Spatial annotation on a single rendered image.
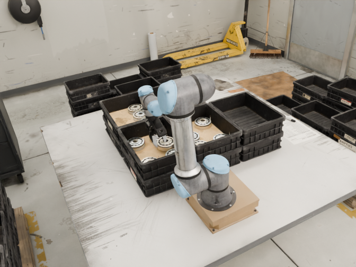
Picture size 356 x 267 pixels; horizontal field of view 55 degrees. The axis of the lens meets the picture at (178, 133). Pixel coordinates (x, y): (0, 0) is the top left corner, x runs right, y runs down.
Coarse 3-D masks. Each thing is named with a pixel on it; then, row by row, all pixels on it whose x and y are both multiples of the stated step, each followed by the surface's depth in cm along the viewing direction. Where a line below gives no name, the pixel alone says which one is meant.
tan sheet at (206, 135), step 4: (192, 124) 214; (212, 124) 213; (196, 128) 210; (212, 128) 209; (216, 128) 209; (200, 132) 206; (204, 132) 206; (208, 132) 206; (212, 132) 205; (216, 132) 205; (220, 132) 205; (200, 136) 203; (204, 136) 202; (208, 136) 202; (212, 136) 202; (204, 140) 199; (208, 140) 198
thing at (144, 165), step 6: (144, 120) 202; (168, 120) 201; (126, 126) 198; (120, 132) 193; (126, 144) 184; (132, 150) 177; (168, 156) 171; (174, 156) 173; (138, 162) 169; (150, 162) 168; (156, 162) 169; (162, 162) 171
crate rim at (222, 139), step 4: (200, 104) 215; (204, 104) 215; (208, 104) 214; (212, 108) 212; (216, 112) 206; (224, 116) 201; (228, 120) 197; (232, 124) 193; (236, 128) 190; (236, 132) 186; (240, 132) 186; (224, 136) 183; (228, 136) 183; (232, 136) 184; (236, 136) 186; (212, 140) 181; (216, 140) 181; (220, 140) 182; (224, 140) 183; (200, 144) 178; (204, 144) 178; (208, 144) 179; (212, 144) 181; (196, 148) 177; (200, 148) 178
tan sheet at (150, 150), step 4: (148, 136) 206; (144, 140) 202; (148, 140) 202; (148, 144) 199; (152, 144) 199; (144, 148) 196; (148, 148) 195; (152, 148) 195; (156, 148) 195; (136, 152) 193; (140, 152) 193; (144, 152) 193; (148, 152) 192; (152, 152) 192; (156, 152) 192; (160, 152) 192; (164, 152) 191; (140, 156) 189; (144, 156) 189; (148, 156) 189; (152, 156) 189; (156, 156) 188; (160, 156) 188
